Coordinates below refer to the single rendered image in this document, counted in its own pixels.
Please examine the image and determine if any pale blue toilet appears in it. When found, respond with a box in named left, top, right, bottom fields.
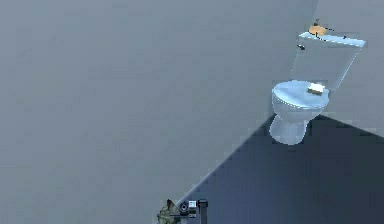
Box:
left=268, top=31, right=367, bottom=146

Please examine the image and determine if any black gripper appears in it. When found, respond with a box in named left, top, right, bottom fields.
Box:
left=173, top=201, right=190, bottom=222

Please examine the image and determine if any orange round container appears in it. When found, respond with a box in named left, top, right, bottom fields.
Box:
left=307, top=19, right=336, bottom=38

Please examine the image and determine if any green mottled object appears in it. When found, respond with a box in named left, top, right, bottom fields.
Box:
left=156, top=199, right=182, bottom=224

